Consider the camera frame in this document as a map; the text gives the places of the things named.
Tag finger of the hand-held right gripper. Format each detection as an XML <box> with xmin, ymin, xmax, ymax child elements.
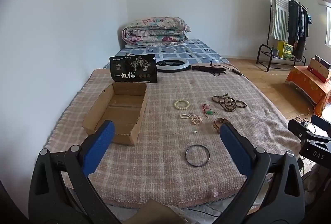
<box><xmin>311</xmin><ymin>114</ymin><xmax>331</xmax><ymax>135</ymax></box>
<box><xmin>288</xmin><ymin>119</ymin><xmax>315</xmax><ymax>141</ymax></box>

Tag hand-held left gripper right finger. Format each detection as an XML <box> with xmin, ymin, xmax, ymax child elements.
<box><xmin>219</xmin><ymin>123</ymin><xmax>307</xmax><ymax>224</ymax></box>

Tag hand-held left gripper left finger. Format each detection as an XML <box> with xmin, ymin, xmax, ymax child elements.
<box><xmin>28</xmin><ymin>120</ymin><xmax>122</xmax><ymax>224</ymax></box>

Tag brown wooden bangle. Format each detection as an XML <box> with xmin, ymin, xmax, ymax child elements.
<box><xmin>213</xmin><ymin>118</ymin><xmax>228</xmax><ymax>134</ymax></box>

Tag green jade pendant red cord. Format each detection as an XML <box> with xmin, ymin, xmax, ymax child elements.
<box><xmin>202</xmin><ymin>103</ymin><xmax>218</xmax><ymax>118</ymax></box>

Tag cardboard box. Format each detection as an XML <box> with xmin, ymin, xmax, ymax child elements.
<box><xmin>83</xmin><ymin>82</ymin><xmax>148</xmax><ymax>146</ymax></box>

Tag thin dark bangle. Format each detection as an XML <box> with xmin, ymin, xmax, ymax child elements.
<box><xmin>185</xmin><ymin>145</ymin><xmax>210</xmax><ymax>168</ymax></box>

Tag brown wooden bead necklace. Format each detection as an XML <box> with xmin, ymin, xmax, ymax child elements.
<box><xmin>212</xmin><ymin>93</ymin><xmax>248</xmax><ymax>112</ymax></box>

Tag white pearl necklace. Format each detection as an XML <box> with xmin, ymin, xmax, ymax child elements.
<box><xmin>180</xmin><ymin>113</ymin><xmax>203</xmax><ymax>126</ymax></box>

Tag orange cloth covered table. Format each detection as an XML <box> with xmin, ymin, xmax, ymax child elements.
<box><xmin>285</xmin><ymin>66</ymin><xmax>331</xmax><ymax>117</ymax></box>

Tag tan flat box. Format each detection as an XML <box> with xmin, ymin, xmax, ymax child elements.
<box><xmin>308</xmin><ymin>58</ymin><xmax>331</xmax><ymax>83</ymax></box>

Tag dark lidded box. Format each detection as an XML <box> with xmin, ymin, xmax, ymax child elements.
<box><xmin>314</xmin><ymin>55</ymin><xmax>331</xmax><ymax>71</ymax></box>

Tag pink plaid blanket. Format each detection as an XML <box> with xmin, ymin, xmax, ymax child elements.
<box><xmin>44</xmin><ymin>68</ymin><xmax>302</xmax><ymax>207</ymax></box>

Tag yellow box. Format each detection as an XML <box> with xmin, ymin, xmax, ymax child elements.
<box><xmin>277</xmin><ymin>41</ymin><xmax>294</xmax><ymax>59</ymax></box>

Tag black snack bag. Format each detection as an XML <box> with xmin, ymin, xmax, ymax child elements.
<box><xmin>109</xmin><ymin>54</ymin><xmax>158</xmax><ymax>83</ymax></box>

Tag black folded tripod stand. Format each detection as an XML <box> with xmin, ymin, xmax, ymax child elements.
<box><xmin>191</xmin><ymin>65</ymin><xmax>227</xmax><ymax>77</ymax></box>

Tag brown cardboard sheet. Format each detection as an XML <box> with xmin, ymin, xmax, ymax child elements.
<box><xmin>134</xmin><ymin>199</ymin><xmax>188</xmax><ymax>224</ymax></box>

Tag window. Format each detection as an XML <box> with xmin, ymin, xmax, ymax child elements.
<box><xmin>324</xmin><ymin>3</ymin><xmax>331</xmax><ymax>49</ymax></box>

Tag dark hanging clothes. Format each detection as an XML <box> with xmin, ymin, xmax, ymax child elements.
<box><xmin>287</xmin><ymin>0</ymin><xmax>310</xmax><ymax>59</ymax></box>

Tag blue patterned bed sheet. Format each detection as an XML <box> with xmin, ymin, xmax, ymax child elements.
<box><xmin>103</xmin><ymin>38</ymin><xmax>230</xmax><ymax>69</ymax></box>

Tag black metal clothes rack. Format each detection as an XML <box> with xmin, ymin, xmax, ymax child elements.
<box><xmin>256</xmin><ymin>0</ymin><xmax>311</xmax><ymax>73</ymax></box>

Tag striped hanging cloth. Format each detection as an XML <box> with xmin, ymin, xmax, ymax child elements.
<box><xmin>271</xmin><ymin>0</ymin><xmax>289</xmax><ymax>41</ymax></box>

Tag folded floral quilt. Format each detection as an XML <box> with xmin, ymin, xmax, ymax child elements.
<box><xmin>122</xmin><ymin>17</ymin><xmax>191</xmax><ymax>47</ymax></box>

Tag cream bead bracelet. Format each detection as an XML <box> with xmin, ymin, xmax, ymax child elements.
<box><xmin>174</xmin><ymin>99</ymin><xmax>190</xmax><ymax>111</ymax></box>

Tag black cable with remote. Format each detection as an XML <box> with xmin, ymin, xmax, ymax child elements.
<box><xmin>209</xmin><ymin>60</ymin><xmax>242</xmax><ymax>76</ymax></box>

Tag white ring light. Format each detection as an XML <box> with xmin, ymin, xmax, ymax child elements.
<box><xmin>155</xmin><ymin>58</ymin><xmax>192</xmax><ymax>73</ymax></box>

